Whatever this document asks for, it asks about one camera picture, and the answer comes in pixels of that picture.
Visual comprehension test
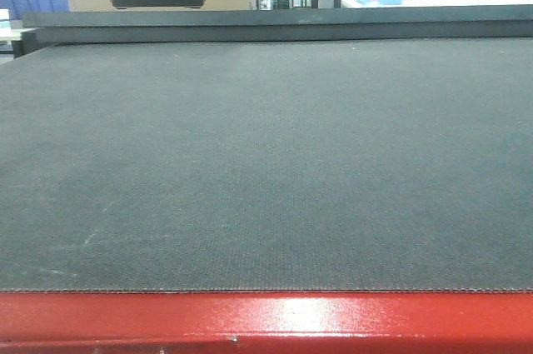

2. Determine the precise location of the dark grey conveyor belt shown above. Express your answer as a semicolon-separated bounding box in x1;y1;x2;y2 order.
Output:
1;38;532;292

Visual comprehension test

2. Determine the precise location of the white background table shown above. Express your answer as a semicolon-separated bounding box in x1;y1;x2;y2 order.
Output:
341;0;532;8

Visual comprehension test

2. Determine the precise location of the dark grey conveyor back rail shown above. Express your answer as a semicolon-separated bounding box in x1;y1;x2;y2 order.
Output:
22;4;532;44

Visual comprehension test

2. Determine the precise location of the red conveyor frame edge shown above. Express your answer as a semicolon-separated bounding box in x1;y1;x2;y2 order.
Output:
1;292;532;353

